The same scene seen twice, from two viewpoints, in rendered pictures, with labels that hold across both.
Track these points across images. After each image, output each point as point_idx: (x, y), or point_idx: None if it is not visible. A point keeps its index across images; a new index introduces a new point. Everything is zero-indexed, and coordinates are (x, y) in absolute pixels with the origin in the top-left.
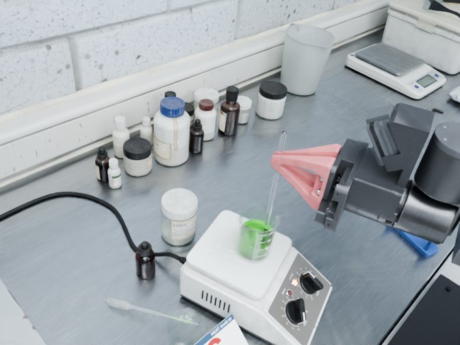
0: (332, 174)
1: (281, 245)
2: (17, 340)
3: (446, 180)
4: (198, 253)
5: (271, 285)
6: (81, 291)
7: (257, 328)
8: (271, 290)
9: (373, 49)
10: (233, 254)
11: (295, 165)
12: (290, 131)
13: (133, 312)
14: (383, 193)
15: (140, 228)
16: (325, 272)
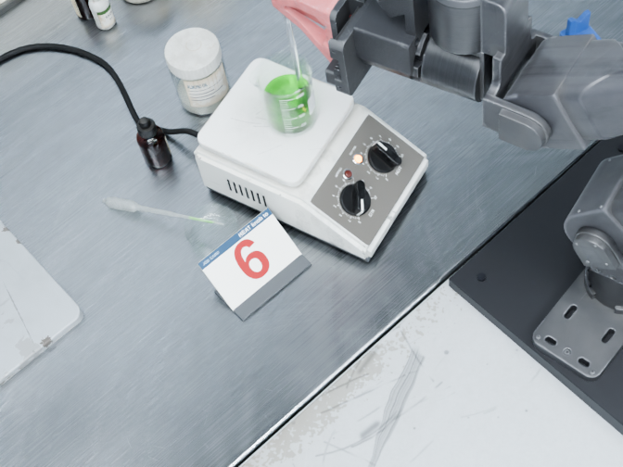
0: (333, 22)
1: (336, 107)
2: (1, 257)
3: (445, 28)
4: (213, 130)
5: (319, 165)
6: (72, 191)
7: (305, 225)
8: (318, 172)
9: None
10: (263, 127)
11: (297, 7)
12: None
13: (144, 214)
14: (388, 45)
15: (148, 93)
16: (431, 136)
